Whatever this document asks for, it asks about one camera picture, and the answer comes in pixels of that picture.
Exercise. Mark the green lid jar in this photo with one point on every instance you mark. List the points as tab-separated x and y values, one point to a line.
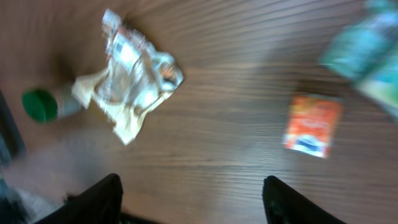
49	104

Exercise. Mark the orange Kleenex tissue pack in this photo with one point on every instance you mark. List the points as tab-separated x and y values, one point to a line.
313	119

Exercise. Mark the green Kleenex tissue pack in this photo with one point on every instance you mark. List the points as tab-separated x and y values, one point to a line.
380	84

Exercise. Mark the teal wet wipes pack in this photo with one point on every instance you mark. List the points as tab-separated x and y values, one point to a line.
360	46

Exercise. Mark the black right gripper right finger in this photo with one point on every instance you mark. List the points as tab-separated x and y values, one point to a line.
284	205

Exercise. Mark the dried mushroom pouch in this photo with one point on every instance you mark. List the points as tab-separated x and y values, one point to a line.
137	79

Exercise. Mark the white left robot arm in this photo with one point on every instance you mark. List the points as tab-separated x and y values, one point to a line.
19	206

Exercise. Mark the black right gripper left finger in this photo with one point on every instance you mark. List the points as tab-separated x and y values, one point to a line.
100	203

